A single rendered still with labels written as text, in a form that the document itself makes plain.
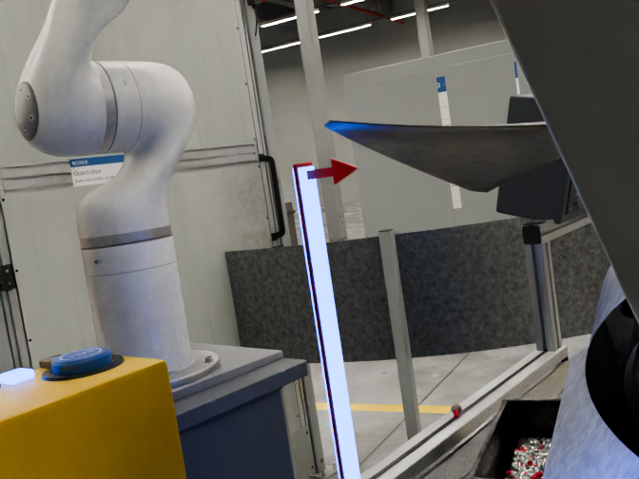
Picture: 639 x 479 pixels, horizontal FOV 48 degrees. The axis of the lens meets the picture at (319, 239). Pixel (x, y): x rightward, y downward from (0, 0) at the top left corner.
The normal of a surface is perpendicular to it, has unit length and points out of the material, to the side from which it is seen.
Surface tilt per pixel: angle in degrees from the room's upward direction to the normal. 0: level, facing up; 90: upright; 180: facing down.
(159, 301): 90
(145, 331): 89
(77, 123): 113
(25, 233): 90
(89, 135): 131
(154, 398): 90
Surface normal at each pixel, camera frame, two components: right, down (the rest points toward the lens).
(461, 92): -0.46, 0.15
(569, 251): 0.15, 0.07
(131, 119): 0.67, 0.36
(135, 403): 0.77, -0.05
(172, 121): 0.52, 0.08
